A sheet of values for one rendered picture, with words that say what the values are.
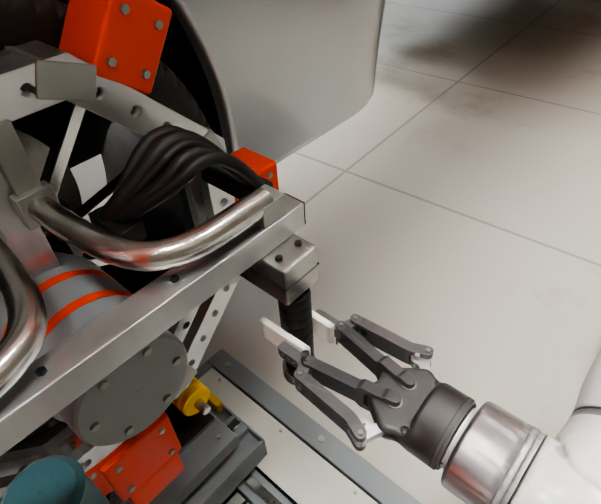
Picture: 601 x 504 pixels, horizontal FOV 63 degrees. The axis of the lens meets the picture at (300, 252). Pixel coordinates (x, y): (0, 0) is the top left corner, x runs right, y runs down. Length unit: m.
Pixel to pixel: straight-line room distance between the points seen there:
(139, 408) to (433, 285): 1.39
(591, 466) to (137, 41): 0.55
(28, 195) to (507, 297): 1.57
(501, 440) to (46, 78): 0.50
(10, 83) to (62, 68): 0.05
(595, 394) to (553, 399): 1.10
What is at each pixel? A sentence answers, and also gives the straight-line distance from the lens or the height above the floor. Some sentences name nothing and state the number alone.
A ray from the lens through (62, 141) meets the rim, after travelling 0.66.
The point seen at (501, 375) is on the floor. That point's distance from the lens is 1.61.
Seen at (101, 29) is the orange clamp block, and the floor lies 1.13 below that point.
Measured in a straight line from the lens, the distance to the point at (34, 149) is 0.82.
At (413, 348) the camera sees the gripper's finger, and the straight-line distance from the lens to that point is 0.54.
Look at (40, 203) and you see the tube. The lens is 0.52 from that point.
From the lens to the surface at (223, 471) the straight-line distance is 1.25.
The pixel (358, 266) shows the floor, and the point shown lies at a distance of 1.84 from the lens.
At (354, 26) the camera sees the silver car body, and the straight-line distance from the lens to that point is 1.08.
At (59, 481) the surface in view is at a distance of 0.65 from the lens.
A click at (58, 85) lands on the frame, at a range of 0.52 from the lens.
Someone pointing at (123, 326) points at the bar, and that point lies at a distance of 0.41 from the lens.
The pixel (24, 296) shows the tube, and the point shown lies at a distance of 0.42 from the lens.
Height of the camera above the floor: 1.27
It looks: 42 degrees down
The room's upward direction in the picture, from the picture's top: 4 degrees counter-clockwise
